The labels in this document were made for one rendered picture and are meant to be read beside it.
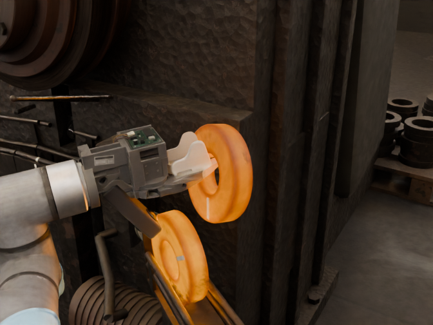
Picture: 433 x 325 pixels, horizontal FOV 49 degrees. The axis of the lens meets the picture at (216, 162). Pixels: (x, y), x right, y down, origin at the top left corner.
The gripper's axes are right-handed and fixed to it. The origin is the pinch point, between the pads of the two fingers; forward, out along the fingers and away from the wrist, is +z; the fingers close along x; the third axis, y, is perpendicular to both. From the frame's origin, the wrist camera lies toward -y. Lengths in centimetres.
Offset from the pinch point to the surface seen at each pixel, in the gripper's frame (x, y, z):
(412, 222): 68, -97, 120
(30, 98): 35.2, 4.1, -24.0
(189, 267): -7.2, -12.3, -8.3
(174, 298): -7.5, -16.7, -11.4
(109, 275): 16.4, -28.5, -18.1
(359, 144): 64, -46, 82
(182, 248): -5.1, -10.0, -8.6
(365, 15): 58, 2, 75
